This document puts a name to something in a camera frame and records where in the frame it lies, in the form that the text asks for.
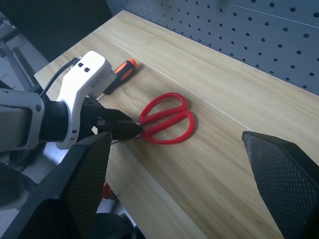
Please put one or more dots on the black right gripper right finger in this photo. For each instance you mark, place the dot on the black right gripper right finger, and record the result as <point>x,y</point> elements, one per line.
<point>286,179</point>

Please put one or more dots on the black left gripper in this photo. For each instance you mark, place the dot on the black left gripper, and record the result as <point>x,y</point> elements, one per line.
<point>88,117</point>

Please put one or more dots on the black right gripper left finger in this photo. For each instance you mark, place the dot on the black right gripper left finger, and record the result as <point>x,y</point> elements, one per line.
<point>62,189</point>

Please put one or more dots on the grey metal pegboard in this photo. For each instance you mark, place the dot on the grey metal pegboard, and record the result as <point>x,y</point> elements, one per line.
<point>249,32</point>

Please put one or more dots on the small red object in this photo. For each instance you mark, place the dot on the small red object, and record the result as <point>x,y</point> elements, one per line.
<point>107,191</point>

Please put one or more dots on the orange and black screwdriver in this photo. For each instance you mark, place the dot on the orange and black screwdriver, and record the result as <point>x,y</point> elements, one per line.
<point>125,68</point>

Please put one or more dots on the black partition panel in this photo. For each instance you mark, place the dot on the black partition panel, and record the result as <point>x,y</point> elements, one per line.
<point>62,25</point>

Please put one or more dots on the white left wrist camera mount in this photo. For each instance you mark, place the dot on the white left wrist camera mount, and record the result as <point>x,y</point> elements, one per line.
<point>82,79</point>

